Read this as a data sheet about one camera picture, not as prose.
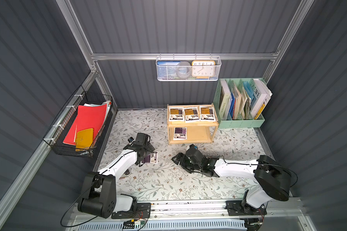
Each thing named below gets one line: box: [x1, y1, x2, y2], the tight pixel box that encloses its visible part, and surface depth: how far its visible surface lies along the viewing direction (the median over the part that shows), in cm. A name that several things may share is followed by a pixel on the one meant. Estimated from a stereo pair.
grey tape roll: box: [176, 61, 192, 79], surface depth 89 cm
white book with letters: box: [250, 78, 273, 120], surface depth 101 cm
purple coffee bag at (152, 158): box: [141, 151, 159, 164], surface depth 93 cm
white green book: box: [218, 79, 232, 120], surface depth 101 cm
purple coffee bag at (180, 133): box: [173, 127, 187, 141], surface depth 104 cm
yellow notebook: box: [75, 128, 94, 149], surface depth 69 cm
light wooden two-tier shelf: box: [166, 102, 219, 145], surface depth 91 cm
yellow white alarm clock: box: [191, 60, 216, 79], surface depth 90 cm
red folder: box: [62, 103, 108, 146], surface depth 74 cm
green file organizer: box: [213, 77, 267, 129], surface depth 104 cm
